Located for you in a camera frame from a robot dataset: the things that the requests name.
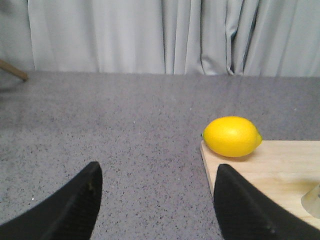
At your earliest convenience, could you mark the grey curtain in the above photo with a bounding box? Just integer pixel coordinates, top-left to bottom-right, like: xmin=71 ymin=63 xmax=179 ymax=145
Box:
xmin=0 ymin=0 xmax=320 ymax=77

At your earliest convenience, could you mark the yellow lemon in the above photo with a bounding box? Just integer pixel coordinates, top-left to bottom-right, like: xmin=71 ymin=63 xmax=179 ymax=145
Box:
xmin=201 ymin=116 xmax=263 ymax=158

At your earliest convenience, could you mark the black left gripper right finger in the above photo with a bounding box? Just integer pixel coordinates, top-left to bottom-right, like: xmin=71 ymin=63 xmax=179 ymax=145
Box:
xmin=213 ymin=164 xmax=320 ymax=240

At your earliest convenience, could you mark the clear glass beaker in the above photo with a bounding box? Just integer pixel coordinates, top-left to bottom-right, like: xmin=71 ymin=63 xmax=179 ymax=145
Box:
xmin=301 ymin=184 xmax=320 ymax=219

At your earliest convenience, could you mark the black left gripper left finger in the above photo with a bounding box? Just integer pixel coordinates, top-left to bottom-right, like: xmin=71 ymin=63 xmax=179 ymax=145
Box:
xmin=0 ymin=161 xmax=103 ymax=240

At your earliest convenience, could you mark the wooden leg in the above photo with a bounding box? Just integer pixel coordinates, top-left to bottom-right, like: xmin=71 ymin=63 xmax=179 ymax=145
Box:
xmin=0 ymin=59 xmax=29 ymax=82

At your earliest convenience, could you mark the wooden cutting board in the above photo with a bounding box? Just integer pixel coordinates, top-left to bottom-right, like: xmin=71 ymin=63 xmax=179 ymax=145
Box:
xmin=200 ymin=140 xmax=320 ymax=228

